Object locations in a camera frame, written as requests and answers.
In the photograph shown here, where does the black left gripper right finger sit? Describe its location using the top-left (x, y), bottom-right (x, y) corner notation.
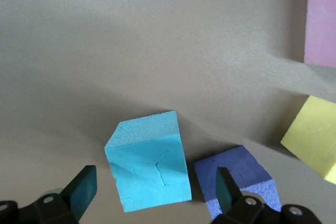
top-left (211, 166), bottom-right (322, 224)

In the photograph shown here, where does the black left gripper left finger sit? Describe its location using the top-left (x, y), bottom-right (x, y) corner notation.
top-left (0, 165), bottom-right (98, 224)

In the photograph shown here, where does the purple foam cube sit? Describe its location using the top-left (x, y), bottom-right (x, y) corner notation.
top-left (193, 144), bottom-right (281, 221)

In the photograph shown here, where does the blue foam cube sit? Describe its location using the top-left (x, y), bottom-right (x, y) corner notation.
top-left (104, 110), bottom-right (192, 213)

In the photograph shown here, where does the yellow foam cube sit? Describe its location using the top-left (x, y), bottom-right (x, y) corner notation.
top-left (280, 95), bottom-right (336, 184)

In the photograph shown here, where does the brown table cover sheet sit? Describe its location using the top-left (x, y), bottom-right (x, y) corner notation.
top-left (0, 0), bottom-right (336, 224)

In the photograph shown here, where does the pink foam cube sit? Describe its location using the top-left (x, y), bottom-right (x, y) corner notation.
top-left (304, 0), bottom-right (336, 67)

